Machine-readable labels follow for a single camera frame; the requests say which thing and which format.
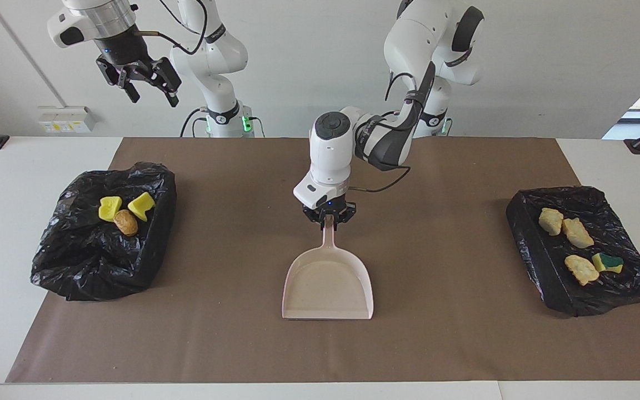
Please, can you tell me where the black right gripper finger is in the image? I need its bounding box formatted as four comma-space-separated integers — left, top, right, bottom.
141, 57, 182, 108
96, 56, 141, 104

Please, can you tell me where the pale pink plastic dustpan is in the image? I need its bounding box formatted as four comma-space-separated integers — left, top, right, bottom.
282, 216, 374, 321

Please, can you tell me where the notched yellow cheese chunk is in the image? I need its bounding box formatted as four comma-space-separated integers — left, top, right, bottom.
127, 192, 156, 222

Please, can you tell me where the rounded yellow cheese chunk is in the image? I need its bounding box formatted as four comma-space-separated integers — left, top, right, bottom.
98, 196, 123, 222

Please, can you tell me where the brown bread roll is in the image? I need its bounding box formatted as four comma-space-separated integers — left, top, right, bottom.
113, 209, 139, 237

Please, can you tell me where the striped orange croissant piece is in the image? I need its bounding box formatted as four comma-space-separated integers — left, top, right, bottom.
538, 208, 564, 236

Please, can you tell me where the golden croissant piece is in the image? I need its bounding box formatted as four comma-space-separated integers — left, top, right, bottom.
562, 217, 595, 249

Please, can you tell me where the pale flaky pastry piece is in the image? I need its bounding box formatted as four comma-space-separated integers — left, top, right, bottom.
564, 254, 600, 287

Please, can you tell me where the small yellow cheese wedge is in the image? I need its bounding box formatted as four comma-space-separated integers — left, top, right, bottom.
592, 253, 624, 274

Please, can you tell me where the open bin with black bag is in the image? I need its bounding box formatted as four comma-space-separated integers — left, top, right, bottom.
31, 162, 177, 302

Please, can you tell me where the brown paper table mat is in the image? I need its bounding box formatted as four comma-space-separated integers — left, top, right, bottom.
6, 138, 640, 384

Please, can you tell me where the box wrapped in black bag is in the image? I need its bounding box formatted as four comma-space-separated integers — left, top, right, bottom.
506, 186, 640, 317

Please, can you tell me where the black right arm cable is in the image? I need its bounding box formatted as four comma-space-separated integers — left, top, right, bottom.
131, 0, 209, 56

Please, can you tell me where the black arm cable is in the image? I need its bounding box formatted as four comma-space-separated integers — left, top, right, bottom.
347, 69, 437, 194
131, 0, 209, 56

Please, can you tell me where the black right base cable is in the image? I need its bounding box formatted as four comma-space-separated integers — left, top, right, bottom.
180, 107, 205, 138

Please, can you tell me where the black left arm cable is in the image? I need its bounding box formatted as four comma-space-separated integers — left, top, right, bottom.
347, 69, 437, 194

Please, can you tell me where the white wall outlet box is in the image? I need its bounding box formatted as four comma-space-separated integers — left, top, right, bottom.
38, 107, 97, 134

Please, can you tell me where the white wall cable conduit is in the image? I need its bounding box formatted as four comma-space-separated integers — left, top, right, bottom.
0, 0, 68, 109

